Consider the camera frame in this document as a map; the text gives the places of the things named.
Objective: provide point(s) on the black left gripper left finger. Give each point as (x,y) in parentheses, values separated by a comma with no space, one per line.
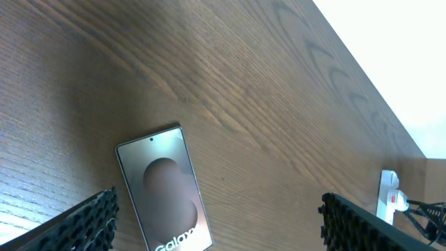
(88,226)

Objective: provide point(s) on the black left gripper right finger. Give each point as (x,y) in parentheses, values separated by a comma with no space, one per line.
(350,227)

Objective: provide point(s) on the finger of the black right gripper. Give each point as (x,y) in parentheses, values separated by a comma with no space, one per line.
(434,231)

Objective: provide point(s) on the white power strip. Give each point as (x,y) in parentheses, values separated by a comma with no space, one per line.
(390,197)

